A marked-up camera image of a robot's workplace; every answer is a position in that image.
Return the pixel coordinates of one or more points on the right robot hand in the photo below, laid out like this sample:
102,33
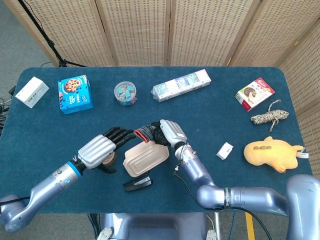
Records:
167,133

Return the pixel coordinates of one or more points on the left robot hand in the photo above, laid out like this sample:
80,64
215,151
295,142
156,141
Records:
105,147

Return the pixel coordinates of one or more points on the grey glove with red cuff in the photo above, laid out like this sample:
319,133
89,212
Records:
146,132

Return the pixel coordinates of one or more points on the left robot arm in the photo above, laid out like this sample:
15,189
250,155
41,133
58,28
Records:
37,187

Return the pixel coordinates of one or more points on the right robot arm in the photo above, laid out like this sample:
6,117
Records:
240,190

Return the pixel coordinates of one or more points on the brown lidded cup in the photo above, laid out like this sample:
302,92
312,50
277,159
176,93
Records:
111,160

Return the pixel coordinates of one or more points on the blue table cloth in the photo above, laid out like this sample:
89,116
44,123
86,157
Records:
160,105

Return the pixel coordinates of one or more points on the beige lunch box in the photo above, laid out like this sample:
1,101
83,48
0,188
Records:
147,157

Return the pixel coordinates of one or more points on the black stapler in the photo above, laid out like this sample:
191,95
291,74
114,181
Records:
138,183

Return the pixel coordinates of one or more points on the long tissue multipack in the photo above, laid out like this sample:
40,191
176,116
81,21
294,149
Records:
180,85

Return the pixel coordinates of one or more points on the clear round candy jar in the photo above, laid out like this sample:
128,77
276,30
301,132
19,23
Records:
125,94

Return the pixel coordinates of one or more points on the small white box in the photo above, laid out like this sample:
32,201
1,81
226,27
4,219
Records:
224,150

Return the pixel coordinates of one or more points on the blue cookie box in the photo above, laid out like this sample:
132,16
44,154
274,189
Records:
75,94

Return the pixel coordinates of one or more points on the white cardboard box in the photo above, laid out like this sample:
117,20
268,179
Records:
31,92

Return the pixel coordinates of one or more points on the robot torso base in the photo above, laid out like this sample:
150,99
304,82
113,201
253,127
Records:
155,226

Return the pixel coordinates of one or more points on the red white cake box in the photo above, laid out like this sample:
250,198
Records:
253,93

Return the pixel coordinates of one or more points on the yellow plush toy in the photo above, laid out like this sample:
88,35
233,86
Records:
270,153

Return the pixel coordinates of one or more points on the black tripod stand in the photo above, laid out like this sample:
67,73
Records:
47,37

